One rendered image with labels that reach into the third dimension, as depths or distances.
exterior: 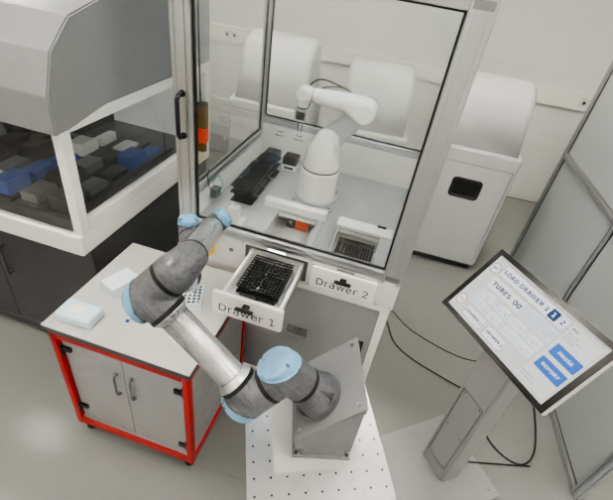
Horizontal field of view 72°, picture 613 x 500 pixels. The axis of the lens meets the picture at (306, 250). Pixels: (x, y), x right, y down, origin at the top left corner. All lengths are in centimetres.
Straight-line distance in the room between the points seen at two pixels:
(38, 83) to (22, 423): 160
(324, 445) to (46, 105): 146
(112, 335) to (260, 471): 76
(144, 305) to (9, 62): 103
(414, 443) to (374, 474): 99
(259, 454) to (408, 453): 113
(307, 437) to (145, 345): 72
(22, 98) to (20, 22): 25
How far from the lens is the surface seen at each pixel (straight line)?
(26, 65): 182
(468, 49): 144
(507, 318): 169
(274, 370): 121
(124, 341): 175
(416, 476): 239
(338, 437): 138
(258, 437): 149
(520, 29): 478
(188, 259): 116
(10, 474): 248
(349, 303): 194
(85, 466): 239
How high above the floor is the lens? 206
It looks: 36 degrees down
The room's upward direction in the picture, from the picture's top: 9 degrees clockwise
